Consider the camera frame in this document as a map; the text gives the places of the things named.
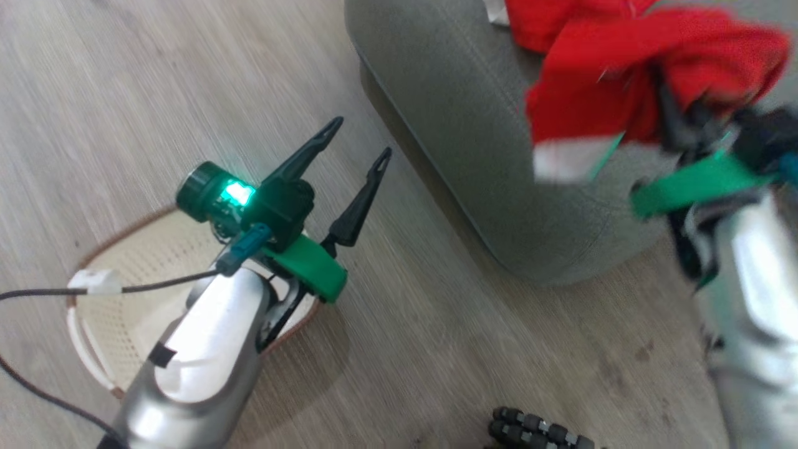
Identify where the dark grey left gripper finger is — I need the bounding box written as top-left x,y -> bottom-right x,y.
322,147 -> 393,258
262,116 -> 345,186

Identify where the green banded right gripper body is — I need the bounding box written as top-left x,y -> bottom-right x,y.
630,106 -> 798,220

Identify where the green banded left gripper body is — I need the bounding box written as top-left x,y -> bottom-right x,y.
176,161 -> 348,305

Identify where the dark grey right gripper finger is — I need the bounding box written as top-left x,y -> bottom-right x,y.
651,72 -> 696,153

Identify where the red cloth garment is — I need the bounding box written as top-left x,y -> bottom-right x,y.
483,0 -> 792,185

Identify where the grey fabric sofa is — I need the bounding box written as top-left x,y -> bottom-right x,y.
344,0 -> 798,286

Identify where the white wicker-rim laundry basket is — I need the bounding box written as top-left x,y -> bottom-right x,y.
66,206 -> 320,400

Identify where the blue cable connector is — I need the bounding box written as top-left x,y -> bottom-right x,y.
216,223 -> 273,277

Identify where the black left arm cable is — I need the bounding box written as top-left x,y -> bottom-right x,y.
0,267 -> 228,447

